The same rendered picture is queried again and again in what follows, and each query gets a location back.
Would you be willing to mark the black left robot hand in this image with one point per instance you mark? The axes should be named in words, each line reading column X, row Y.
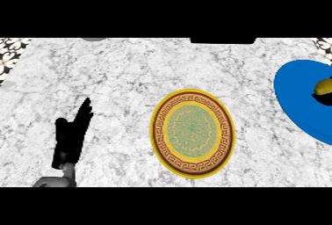
column 71, row 137

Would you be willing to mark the yellow rimmed patterned plate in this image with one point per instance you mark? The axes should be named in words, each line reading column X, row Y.
column 192, row 133

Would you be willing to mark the blue plate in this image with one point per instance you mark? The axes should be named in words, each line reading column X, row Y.
column 298, row 96

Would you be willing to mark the grey round object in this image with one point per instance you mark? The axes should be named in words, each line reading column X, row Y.
column 93, row 39

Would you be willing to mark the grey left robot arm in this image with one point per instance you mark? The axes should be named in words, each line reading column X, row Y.
column 62, row 178

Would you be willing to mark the yellow lemon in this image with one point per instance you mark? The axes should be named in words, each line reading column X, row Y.
column 324, row 86

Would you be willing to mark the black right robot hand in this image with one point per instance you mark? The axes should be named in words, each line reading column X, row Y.
column 325, row 99

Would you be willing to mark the black appliance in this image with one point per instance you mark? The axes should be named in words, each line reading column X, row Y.
column 223, row 40

